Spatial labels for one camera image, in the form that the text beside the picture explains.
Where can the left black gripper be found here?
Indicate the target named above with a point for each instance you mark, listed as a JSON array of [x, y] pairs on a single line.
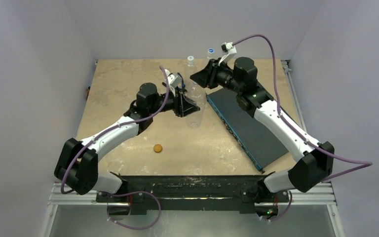
[[182, 106]]

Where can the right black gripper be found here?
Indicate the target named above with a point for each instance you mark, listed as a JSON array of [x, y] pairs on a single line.
[[211, 73]]

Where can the clear plastic bottle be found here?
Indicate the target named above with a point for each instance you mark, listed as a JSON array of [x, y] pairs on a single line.
[[207, 58]]

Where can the orange bottle cap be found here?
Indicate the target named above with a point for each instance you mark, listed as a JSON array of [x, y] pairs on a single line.
[[157, 148]]

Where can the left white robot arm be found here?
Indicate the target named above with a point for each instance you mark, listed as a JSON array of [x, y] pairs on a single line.
[[77, 166]]

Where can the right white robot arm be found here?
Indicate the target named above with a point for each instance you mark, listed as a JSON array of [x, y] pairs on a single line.
[[314, 161]]

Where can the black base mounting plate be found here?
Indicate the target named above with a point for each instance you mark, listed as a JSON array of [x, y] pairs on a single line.
[[245, 194]]

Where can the blue handled pliers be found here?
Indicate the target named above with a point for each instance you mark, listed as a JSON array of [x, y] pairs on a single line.
[[182, 87]]

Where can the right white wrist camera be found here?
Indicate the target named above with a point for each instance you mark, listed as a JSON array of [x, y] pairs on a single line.
[[228, 50]]

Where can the dark network switch box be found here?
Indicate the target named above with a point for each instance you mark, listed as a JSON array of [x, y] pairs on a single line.
[[256, 141]]

